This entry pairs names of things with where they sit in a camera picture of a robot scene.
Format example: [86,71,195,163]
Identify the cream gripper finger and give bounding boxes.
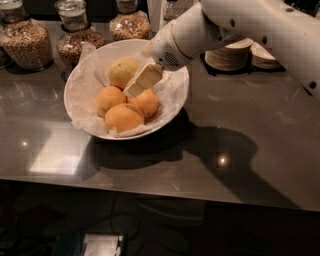
[124,63,163,98]
[141,41,152,57]

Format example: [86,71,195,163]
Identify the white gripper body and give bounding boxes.
[151,21,192,71]

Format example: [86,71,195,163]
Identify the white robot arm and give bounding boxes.
[124,0,320,99]

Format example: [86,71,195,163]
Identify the right orange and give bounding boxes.
[128,89,160,118]

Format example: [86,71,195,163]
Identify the white ceramic bowl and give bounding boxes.
[63,38,191,141]

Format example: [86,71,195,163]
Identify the left orange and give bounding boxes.
[96,86,127,117]

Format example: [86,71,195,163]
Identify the front orange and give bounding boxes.
[105,103,144,133]

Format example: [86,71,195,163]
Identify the white paper bowl liner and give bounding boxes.
[70,41,183,139]

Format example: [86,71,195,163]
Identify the right glass cereal jar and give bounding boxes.
[109,0,150,41]

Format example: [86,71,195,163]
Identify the glass cereal jar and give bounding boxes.
[54,0,106,70]
[109,0,150,41]

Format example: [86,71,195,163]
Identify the white upright stand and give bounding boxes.
[147,0,166,32]

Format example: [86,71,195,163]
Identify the clear glass bottle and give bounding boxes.
[163,0,193,21]

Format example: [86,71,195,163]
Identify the middle glass cereal jar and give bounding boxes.
[54,0,106,70]

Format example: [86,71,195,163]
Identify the small stack paper bowls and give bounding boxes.
[250,42,281,70]

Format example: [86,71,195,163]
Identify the large glass grain jar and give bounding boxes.
[0,0,53,72]

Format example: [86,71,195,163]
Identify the silver box under table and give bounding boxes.
[53,231,129,256]

